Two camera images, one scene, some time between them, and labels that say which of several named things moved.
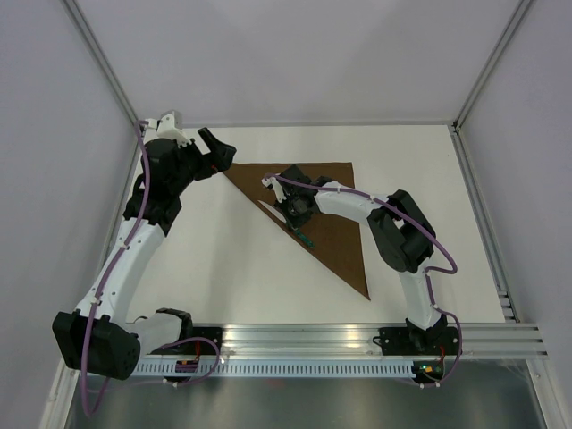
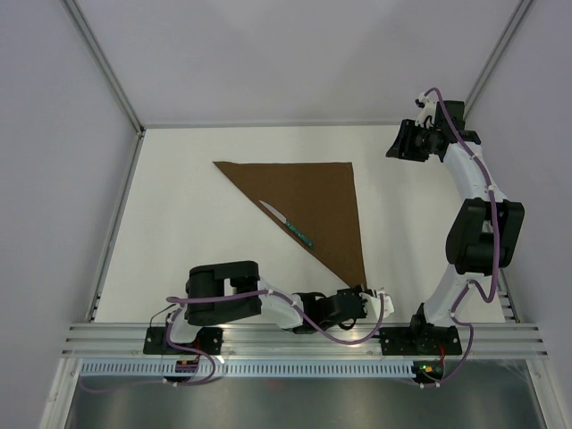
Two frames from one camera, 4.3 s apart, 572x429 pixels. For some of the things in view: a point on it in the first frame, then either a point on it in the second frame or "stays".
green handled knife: (288, 222) stays
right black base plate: (399, 341) stays
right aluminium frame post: (490, 64) stays
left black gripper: (220, 157) → (357, 290)
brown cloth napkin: (337, 237) stays
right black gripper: (297, 222) → (402, 147)
